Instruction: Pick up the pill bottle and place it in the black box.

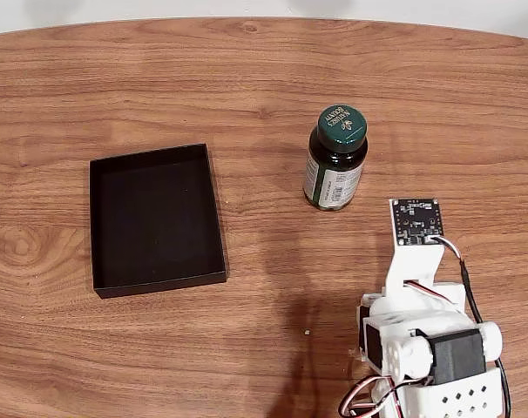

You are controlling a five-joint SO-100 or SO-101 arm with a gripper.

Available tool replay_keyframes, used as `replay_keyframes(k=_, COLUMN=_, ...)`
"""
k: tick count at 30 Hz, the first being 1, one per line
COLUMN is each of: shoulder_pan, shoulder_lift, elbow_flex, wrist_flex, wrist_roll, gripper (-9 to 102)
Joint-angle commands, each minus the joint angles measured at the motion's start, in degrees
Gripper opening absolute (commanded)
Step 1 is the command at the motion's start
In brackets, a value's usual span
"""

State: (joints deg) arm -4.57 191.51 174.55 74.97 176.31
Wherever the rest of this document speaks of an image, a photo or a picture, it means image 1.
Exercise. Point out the green pill bottle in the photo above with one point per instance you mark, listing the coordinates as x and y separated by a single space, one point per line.
338 174

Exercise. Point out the black shallow cardboard box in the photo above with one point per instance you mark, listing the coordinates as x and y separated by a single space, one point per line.
155 226

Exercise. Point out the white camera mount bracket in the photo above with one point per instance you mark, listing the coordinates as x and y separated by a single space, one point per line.
412 265

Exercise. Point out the black camera circuit board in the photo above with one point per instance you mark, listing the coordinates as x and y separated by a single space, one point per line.
417 220

